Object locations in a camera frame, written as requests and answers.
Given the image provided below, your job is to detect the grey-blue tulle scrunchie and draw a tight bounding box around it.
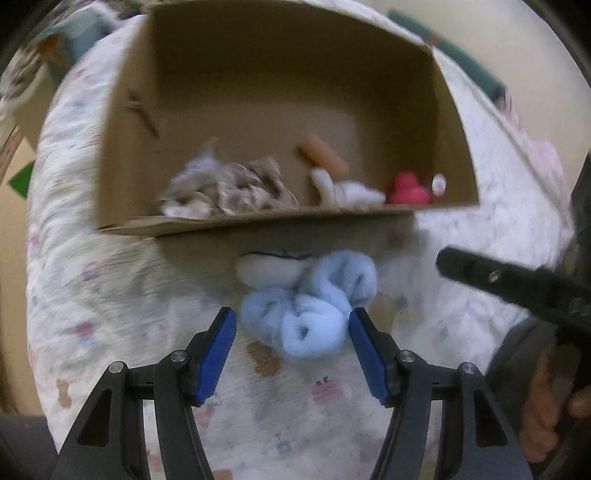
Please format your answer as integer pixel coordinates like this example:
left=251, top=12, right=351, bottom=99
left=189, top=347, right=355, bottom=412
left=159, top=138, right=232, bottom=217

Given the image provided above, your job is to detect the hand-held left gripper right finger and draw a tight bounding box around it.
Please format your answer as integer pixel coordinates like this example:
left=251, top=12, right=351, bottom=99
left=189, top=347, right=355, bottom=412
left=348, top=307, right=534, bottom=480

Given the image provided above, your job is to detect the brown cardboard box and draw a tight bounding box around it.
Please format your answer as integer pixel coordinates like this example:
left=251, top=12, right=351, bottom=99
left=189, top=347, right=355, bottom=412
left=95, top=0, right=481, bottom=237

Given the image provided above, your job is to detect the patterned knit blanket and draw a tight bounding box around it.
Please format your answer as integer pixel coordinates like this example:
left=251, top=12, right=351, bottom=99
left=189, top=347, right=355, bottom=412
left=0, top=46, right=51, bottom=121

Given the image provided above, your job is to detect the floral lace scrunchie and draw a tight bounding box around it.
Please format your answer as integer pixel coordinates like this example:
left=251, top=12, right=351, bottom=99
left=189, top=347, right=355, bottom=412
left=217, top=156, right=298, bottom=215

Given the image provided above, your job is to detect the pink cloth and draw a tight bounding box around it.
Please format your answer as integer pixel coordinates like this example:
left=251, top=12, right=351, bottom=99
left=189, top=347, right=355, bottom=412
left=503, top=92, right=566, bottom=185

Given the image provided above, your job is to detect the white printed bed quilt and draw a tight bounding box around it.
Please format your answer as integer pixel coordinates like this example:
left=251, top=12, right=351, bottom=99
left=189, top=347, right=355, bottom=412
left=25, top=0, right=578, bottom=480

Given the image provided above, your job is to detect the orange sock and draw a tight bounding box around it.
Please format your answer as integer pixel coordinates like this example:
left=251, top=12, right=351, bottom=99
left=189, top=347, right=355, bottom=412
left=297, top=134, right=350, bottom=177

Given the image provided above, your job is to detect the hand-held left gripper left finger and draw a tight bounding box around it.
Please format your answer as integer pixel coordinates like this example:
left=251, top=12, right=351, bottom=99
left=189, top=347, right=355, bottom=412
left=51, top=307, right=238, bottom=480

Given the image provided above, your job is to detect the person's right hand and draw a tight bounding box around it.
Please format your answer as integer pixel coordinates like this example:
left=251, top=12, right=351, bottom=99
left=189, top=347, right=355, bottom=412
left=521, top=353, right=591, bottom=464

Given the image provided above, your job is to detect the light blue plush toy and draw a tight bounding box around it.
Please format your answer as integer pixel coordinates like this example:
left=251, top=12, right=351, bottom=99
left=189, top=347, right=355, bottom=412
left=235, top=249, right=379, bottom=361

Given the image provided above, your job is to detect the teal headboard cushion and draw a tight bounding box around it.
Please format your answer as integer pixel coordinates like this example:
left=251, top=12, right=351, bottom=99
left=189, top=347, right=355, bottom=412
left=388, top=9, right=506, bottom=100

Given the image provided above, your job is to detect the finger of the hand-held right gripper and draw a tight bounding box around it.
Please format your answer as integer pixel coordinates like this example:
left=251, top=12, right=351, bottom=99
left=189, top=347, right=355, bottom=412
left=435, top=246, right=591, bottom=334

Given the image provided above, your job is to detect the green floor mat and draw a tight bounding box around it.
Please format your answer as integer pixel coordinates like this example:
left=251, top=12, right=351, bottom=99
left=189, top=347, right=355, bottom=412
left=7, top=164, right=35, bottom=199

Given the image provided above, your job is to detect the person's grey trouser leg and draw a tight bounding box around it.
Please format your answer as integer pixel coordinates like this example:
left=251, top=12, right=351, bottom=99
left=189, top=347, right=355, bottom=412
left=0, top=413, right=58, bottom=480

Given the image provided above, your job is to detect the white plush toy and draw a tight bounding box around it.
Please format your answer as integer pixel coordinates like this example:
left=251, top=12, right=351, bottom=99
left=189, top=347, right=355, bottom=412
left=309, top=167, right=386, bottom=208

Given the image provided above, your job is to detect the pink rubber toy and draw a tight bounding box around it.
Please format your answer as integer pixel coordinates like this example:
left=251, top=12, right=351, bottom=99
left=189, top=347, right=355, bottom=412
left=387, top=171, right=448, bottom=205

